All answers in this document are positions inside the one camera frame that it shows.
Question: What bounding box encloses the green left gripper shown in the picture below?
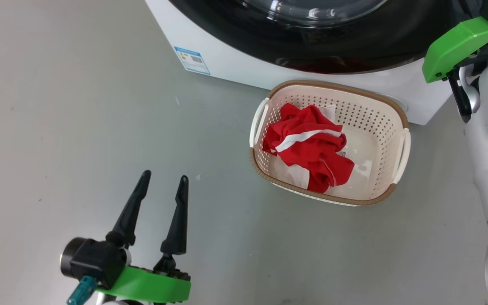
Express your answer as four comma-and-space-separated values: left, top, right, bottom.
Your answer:
96, 170, 192, 305

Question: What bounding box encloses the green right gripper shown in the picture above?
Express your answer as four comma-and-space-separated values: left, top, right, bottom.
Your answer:
422, 16, 488, 83

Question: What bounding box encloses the grey washing machine door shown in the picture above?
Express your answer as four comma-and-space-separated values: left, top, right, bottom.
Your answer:
168, 0, 482, 75

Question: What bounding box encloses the red and white garment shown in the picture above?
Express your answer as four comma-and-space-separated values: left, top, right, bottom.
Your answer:
262, 103, 355, 194

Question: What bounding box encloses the cream perforated laundry basket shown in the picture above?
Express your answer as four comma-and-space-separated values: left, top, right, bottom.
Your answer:
249, 80, 411, 207

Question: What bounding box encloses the white front-load washing machine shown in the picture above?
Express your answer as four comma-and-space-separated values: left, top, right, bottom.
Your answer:
144, 0, 456, 126

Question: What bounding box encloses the blue energy label sticker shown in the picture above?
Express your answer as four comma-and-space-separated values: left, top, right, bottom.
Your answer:
173, 46, 212, 76

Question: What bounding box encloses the teal connector camera cable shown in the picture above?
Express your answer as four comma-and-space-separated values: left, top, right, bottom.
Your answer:
66, 275, 99, 305

